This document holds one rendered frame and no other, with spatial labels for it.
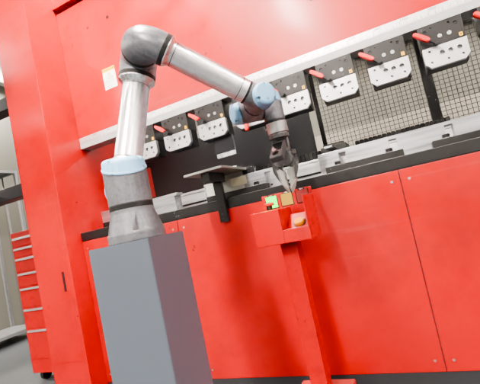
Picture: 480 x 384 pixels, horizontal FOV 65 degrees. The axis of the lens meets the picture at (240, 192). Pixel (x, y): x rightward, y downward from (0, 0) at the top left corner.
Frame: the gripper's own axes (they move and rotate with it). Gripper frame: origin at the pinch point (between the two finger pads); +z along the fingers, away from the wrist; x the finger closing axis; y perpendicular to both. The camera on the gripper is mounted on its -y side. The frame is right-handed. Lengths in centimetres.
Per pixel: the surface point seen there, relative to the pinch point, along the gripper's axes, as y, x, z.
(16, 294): 217, 468, 62
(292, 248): -1.8, 3.8, 20.4
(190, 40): 38, 41, -80
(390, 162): 20.1, -33.4, -0.6
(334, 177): 20.0, -12.5, -0.1
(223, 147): 36, 37, -26
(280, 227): -6.1, 5.1, 11.6
